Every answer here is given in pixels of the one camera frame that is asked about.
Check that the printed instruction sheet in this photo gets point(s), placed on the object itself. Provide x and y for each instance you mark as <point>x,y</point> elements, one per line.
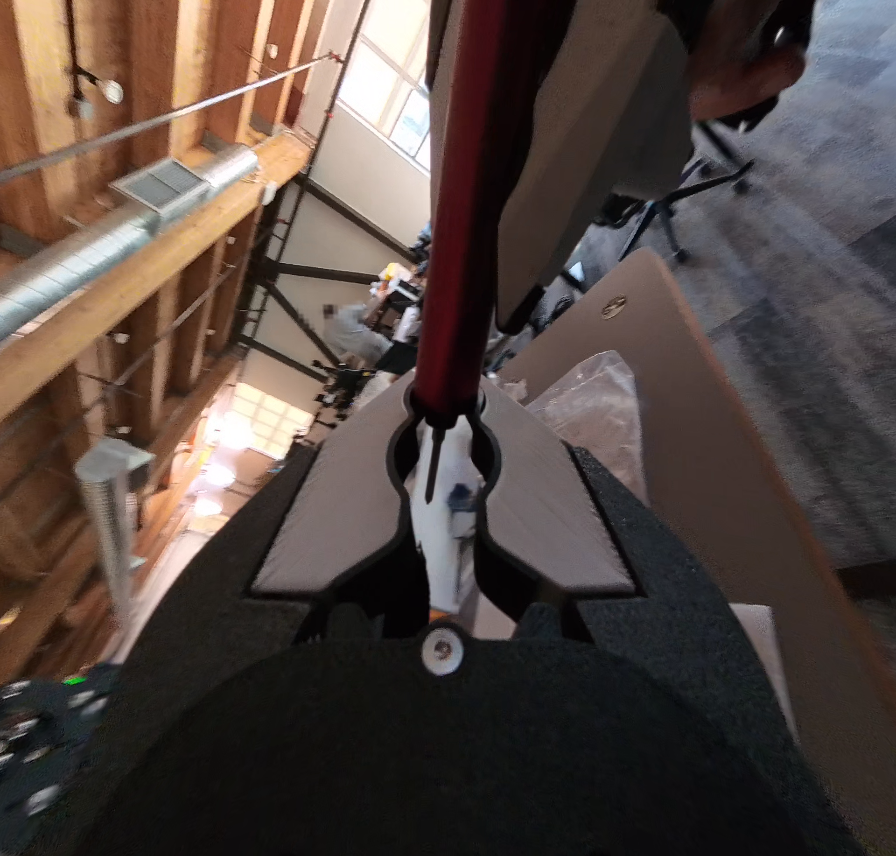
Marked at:
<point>448,541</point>

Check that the black office chair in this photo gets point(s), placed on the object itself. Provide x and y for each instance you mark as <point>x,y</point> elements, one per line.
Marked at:
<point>665,201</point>

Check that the bright window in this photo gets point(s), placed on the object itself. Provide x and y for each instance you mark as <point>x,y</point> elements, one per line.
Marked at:
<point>269,415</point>
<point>392,65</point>

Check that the ceiling spot lamps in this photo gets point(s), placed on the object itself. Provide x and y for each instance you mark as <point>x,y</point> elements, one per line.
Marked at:
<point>108,91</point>

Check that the silver ventilation duct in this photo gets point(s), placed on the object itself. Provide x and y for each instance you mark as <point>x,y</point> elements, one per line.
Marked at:
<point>84,268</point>

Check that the clear plastic bag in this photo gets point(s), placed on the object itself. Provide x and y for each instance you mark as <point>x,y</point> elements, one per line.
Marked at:
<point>595,408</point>

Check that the person's right hand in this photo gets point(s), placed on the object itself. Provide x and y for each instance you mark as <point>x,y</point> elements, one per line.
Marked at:
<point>742,86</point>

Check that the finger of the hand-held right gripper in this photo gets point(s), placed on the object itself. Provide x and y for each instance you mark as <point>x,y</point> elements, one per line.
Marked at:
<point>435,170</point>
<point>595,135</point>

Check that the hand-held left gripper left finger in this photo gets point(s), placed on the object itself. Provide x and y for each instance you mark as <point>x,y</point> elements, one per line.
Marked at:
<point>336,506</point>

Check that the black round plate with screws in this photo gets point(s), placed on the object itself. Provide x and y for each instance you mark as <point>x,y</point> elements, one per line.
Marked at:
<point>49,744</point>

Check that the red screwdriver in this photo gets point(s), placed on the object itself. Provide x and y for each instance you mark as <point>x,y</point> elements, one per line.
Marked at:
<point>455,240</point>

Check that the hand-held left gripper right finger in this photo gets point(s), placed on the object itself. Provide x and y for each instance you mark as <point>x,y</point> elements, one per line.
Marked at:
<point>553,513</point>

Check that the black tripod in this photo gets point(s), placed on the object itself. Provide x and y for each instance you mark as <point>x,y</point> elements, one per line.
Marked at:
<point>343,394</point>

